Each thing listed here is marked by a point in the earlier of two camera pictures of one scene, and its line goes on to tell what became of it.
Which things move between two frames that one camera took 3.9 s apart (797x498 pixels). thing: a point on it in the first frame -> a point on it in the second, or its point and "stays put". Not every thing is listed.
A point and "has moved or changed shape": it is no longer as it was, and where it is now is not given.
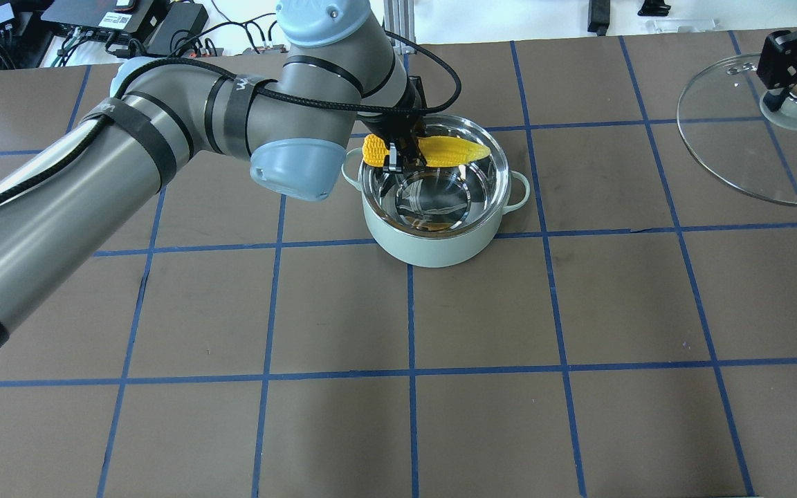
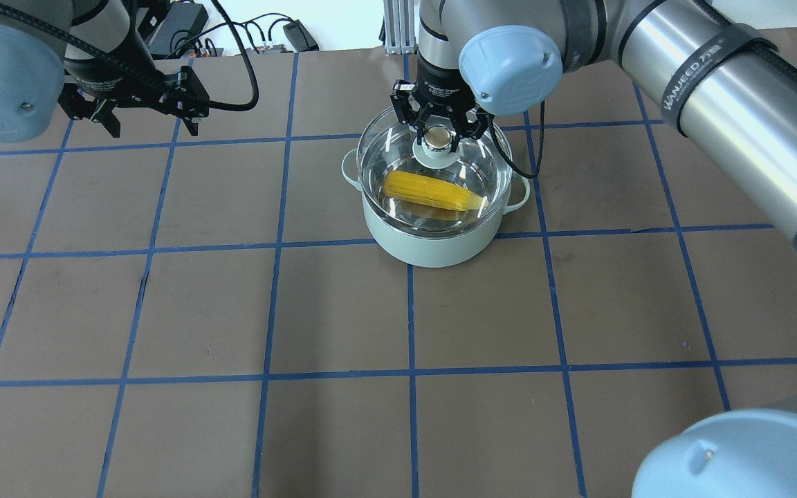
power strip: [269, 50] stays put
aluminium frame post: [399, 19] stays put
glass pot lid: [789, 155] has moved or changed shape
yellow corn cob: [439, 151] -> [432, 190]
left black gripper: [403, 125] -> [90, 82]
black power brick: [182, 23] stays put
